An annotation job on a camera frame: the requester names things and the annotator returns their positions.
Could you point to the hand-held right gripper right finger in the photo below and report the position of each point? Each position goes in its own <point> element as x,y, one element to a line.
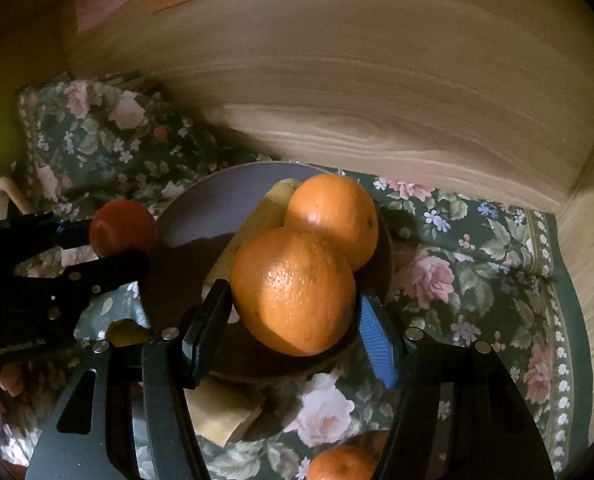
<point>377,342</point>

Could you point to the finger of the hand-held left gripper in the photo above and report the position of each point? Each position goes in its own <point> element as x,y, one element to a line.
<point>109,270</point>
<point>42,235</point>

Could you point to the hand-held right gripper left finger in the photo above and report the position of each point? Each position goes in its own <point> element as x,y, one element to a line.
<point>211,332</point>

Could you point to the red tomato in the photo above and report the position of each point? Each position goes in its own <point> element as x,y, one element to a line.
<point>124,225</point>

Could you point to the large orange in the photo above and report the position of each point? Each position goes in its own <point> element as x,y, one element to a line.
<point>292,290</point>

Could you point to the brown round plate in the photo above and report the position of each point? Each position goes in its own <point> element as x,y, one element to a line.
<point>202,210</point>

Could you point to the small orange fruit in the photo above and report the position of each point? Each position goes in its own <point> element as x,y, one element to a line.
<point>10,378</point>

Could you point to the yellow lemon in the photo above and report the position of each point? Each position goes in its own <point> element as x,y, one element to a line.
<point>123,333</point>

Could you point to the yellow banana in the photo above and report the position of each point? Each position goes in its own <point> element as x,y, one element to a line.
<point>257,230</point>

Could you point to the small mandarin orange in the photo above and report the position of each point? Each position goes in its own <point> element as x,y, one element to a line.
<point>342,464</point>

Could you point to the green floral cloth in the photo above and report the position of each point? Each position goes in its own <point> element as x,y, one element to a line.
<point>487,280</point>

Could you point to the pink paper sheet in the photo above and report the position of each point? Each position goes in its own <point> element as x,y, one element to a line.
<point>101,5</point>

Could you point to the light wooden furniture panel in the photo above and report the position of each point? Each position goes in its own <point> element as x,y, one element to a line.
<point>357,70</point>

